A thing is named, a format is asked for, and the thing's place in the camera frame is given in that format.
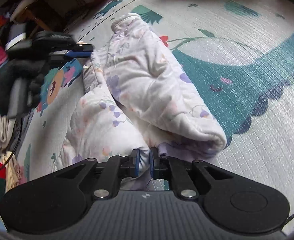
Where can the wooden chair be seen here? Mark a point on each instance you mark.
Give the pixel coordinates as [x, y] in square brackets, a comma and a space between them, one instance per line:
[22, 14]

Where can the red green yellow folded clothes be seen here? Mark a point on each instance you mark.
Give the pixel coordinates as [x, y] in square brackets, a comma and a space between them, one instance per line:
[11, 174]

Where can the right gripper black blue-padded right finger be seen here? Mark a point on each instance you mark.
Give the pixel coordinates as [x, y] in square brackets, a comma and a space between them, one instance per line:
[175, 172]

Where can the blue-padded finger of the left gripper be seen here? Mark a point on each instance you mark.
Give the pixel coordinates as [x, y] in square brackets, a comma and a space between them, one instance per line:
[78, 54]

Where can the white floral quilted baby garment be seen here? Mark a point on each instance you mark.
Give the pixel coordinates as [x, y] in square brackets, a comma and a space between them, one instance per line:
[138, 97]

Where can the colourful cartoon play mat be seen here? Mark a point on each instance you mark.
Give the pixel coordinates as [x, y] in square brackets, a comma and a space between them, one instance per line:
[239, 54]

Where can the pink grey folded clothes stack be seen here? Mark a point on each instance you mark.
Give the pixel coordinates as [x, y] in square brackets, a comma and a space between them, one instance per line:
[13, 132]

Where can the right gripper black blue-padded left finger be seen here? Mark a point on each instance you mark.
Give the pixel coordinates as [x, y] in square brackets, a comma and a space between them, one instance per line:
[110, 174]

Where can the black gloved hand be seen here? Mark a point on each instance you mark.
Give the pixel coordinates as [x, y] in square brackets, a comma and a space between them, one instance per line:
[20, 86]

